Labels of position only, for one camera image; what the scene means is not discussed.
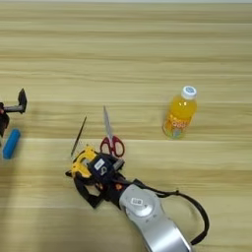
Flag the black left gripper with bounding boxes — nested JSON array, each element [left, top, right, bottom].
[[0, 87, 29, 140]]

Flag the red-handled scissors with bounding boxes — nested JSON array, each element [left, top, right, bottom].
[[98, 105, 126, 158]]

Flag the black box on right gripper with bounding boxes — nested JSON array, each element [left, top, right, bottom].
[[87, 154, 116, 185]]

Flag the yellow tape measure black strap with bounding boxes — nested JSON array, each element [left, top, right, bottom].
[[64, 145, 100, 181]]

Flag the thin dark pencil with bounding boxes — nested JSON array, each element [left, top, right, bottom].
[[69, 115, 89, 158]]

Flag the blue marker pen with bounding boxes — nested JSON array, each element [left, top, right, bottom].
[[2, 128, 22, 161]]

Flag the orange juice bottle white cap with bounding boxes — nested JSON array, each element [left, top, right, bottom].
[[161, 85, 199, 141]]

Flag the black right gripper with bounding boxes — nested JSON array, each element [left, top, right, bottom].
[[73, 152, 133, 212]]

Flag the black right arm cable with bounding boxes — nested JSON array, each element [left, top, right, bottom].
[[131, 177, 211, 247]]

